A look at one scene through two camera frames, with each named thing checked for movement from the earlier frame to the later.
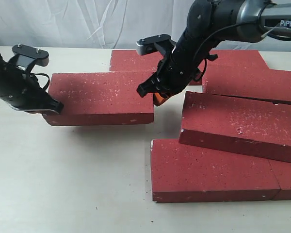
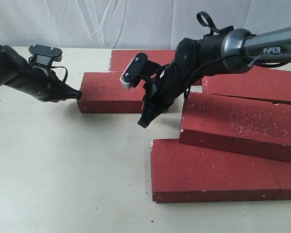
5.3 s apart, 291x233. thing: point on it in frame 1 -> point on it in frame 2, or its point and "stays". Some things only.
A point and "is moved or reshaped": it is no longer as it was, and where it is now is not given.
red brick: (100, 99) is moved or reshaped
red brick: (265, 128) stays
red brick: (257, 81) stays
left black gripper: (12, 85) -> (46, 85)
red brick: (182, 173) stays
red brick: (288, 176) stays
